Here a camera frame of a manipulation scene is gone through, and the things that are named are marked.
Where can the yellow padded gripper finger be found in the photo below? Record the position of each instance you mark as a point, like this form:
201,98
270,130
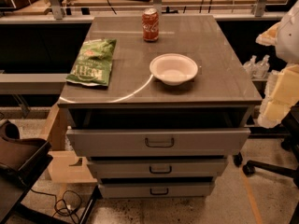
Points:
281,94

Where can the red coke can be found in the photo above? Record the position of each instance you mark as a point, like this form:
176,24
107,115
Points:
150,24

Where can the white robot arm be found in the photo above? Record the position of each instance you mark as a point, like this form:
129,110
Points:
284,36

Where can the black office chair base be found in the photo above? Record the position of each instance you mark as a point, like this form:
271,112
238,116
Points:
289,131

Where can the clear plastic bottle right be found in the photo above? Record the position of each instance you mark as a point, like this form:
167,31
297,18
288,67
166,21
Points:
261,68

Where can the clear plastic bottle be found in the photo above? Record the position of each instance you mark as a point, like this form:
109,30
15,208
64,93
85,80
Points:
261,68
249,66

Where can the clear plastic bottle left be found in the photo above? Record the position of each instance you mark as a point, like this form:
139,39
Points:
249,66

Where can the top grey drawer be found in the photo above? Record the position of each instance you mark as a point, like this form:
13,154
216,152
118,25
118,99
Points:
157,143

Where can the grey drawer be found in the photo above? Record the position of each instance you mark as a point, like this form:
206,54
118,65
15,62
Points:
156,190
157,168
157,143

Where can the grey drawer cabinet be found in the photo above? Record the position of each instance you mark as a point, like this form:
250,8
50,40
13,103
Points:
172,114

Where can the white bowl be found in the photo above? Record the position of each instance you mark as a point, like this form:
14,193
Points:
173,69

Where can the bottom grey drawer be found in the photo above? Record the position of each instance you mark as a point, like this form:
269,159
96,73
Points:
156,190

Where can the middle grey drawer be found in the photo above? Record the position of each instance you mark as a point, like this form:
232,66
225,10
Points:
157,168

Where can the green chip bag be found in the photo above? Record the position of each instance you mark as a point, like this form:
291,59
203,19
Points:
93,65

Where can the wooden crate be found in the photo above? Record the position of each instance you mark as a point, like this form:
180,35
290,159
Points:
66,166

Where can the brown black chair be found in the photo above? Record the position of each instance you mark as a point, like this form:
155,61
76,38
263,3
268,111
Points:
22,161

